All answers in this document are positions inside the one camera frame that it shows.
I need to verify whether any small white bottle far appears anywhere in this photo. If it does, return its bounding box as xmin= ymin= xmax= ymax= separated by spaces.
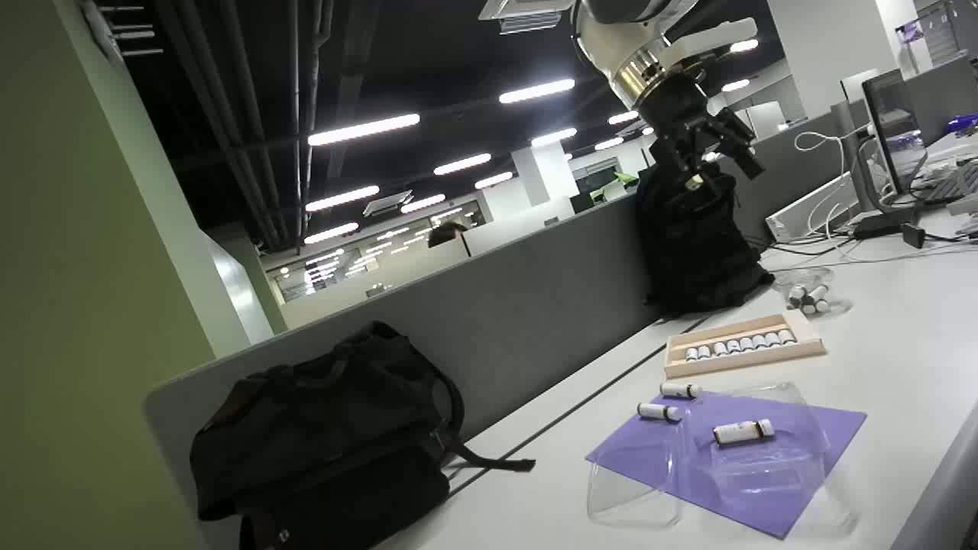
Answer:
xmin=661 ymin=382 xmax=704 ymax=401

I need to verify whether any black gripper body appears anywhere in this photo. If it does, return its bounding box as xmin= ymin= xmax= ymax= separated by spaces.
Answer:
xmin=638 ymin=74 xmax=765 ymax=184

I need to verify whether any small white bottle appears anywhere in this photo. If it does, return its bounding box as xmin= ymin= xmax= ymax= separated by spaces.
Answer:
xmin=635 ymin=401 xmax=681 ymax=423
xmin=661 ymin=382 xmax=704 ymax=401

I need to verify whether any black bag far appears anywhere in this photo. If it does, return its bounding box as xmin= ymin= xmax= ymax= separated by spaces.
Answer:
xmin=635 ymin=167 xmax=773 ymax=318

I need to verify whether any computer monitor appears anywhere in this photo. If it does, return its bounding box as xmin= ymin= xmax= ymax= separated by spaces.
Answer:
xmin=861 ymin=54 xmax=978 ymax=191

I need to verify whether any wooden tray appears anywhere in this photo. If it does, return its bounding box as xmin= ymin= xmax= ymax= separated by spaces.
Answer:
xmin=664 ymin=312 xmax=826 ymax=379

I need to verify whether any clear plastic container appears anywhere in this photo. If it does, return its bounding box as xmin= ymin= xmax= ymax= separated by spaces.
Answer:
xmin=583 ymin=379 xmax=858 ymax=541

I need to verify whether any small white bottle middle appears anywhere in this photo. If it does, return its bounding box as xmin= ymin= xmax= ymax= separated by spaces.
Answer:
xmin=635 ymin=401 xmax=681 ymax=423

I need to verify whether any black backpack near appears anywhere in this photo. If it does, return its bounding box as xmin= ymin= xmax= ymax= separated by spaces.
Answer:
xmin=190 ymin=321 xmax=535 ymax=550

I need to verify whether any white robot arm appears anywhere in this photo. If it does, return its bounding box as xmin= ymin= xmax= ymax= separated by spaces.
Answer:
xmin=569 ymin=0 xmax=760 ymax=189

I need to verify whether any purple mat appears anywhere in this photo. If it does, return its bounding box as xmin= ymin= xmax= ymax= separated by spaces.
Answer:
xmin=583 ymin=387 xmax=871 ymax=541

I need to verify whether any row of bottles in tray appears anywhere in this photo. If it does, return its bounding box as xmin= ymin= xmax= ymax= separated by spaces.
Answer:
xmin=685 ymin=330 xmax=793 ymax=359

